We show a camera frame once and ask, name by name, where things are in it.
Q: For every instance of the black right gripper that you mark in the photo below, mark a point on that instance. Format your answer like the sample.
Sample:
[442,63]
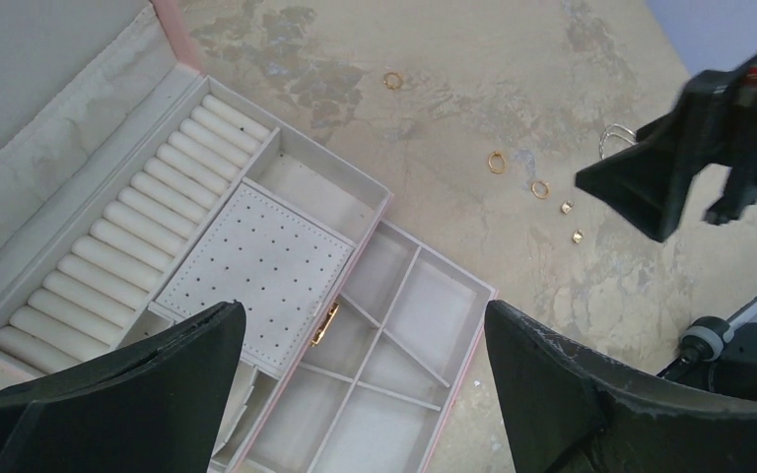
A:
[713,121]

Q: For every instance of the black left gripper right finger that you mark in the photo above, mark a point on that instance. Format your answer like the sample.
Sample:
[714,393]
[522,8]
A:
[568,408]

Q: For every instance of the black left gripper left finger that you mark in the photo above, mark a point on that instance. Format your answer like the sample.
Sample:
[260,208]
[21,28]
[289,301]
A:
[153,406]

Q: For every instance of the pink jewelry box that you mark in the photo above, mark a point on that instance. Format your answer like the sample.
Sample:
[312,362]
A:
[146,191]

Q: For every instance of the silver pearl bangle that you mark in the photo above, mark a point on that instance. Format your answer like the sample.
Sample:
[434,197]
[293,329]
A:
[615,131]

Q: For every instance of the black camera tripod mount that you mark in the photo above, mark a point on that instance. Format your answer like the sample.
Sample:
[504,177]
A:
[719,356]

